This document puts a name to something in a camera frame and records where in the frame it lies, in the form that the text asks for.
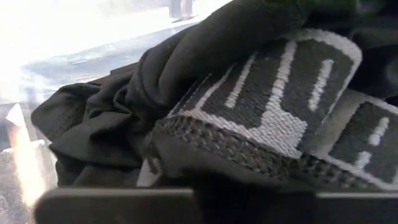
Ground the black Puma underwear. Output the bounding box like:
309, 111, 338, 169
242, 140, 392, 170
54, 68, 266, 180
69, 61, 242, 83
30, 0, 398, 194

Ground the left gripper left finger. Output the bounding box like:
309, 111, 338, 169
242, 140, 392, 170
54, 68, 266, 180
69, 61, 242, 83
33, 187, 203, 224

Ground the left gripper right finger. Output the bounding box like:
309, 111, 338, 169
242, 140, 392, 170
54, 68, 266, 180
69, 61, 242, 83
313, 191, 398, 224

